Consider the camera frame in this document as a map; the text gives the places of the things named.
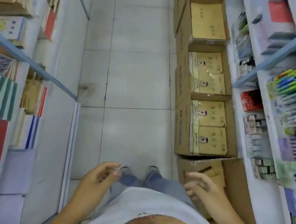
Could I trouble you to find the person's right hand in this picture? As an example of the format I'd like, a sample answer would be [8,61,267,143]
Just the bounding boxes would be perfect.
[178,170,236,222]

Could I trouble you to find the person's left hand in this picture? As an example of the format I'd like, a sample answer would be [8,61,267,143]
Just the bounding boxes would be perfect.
[75,157,123,209]

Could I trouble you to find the person's left forearm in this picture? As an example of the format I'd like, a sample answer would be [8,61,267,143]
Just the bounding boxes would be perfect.
[43,190,104,224]

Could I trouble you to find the red black box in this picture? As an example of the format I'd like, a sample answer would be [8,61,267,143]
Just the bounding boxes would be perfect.
[238,87,267,114]

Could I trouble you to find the large brown envelope carton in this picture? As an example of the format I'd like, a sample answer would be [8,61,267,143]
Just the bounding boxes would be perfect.
[168,89,247,165]
[173,0,237,58]
[166,0,189,35]
[167,148,270,224]
[170,40,240,109]

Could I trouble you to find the blue jeans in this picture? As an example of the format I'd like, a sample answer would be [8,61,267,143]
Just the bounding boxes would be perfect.
[108,164,202,211]

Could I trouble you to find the white shelving with blue rails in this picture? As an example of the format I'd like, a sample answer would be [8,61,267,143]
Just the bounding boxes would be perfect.
[0,0,99,224]
[183,0,296,224]

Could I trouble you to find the white printed t-shirt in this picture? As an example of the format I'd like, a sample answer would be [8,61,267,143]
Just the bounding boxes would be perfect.
[77,178,251,224]

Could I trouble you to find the wrapped brown envelope packs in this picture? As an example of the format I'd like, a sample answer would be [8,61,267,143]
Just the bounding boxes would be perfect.
[182,49,232,98]
[183,96,235,160]

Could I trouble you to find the row of small ink boxes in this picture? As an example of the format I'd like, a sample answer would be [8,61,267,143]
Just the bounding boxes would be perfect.
[234,110,287,183]

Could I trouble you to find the blue striped white pack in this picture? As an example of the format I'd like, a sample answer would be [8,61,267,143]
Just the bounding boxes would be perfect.
[10,112,43,154]

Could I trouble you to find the tan pack with red stripe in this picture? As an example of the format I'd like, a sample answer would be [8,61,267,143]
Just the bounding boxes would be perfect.
[19,78,49,118]

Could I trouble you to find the red covered book pack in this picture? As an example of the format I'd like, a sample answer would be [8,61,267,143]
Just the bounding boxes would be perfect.
[42,9,59,42]

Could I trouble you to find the stack of grey packs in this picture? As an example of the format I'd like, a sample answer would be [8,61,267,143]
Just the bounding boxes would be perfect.
[244,9,296,60]

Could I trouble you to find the plain brown envelope stack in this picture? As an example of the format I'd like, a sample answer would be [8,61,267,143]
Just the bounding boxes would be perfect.
[184,0,233,44]

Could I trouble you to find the yellow white exercise books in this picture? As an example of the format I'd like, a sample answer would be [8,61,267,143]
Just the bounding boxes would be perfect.
[0,13,29,50]

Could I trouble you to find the red plastic pack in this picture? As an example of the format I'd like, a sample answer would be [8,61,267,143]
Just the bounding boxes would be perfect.
[264,0,296,27]

